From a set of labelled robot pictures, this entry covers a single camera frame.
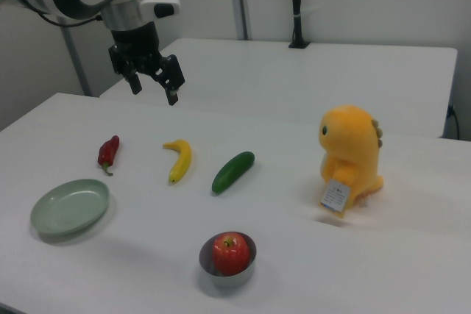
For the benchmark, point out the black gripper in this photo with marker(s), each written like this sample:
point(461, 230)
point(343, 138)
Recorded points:
point(134, 43)

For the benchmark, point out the yellow banana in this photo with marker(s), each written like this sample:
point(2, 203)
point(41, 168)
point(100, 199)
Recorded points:
point(182, 163)

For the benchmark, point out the green plastic plate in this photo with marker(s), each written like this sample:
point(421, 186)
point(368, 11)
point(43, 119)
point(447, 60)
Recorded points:
point(70, 207)

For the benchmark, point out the red chili pepper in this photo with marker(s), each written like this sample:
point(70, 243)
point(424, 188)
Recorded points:
point(107, 152)

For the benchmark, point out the green cucumber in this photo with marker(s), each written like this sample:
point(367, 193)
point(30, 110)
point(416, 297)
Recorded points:
point(232, 172)

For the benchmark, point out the red apple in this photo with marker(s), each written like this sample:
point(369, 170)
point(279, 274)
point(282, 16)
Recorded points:
point(232, 255)

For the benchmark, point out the yellow dinosaur plush toy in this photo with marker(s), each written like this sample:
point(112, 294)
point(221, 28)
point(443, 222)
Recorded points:
point(353, 141)

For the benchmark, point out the white paper tag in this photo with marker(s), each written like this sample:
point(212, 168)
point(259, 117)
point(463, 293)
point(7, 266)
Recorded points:
point(335, 196)

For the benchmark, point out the round metal bowl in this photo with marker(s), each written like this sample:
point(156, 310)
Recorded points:
point(230, 281)

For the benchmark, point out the black camera stand pole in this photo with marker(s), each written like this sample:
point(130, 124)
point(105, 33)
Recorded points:
point(296, 5)

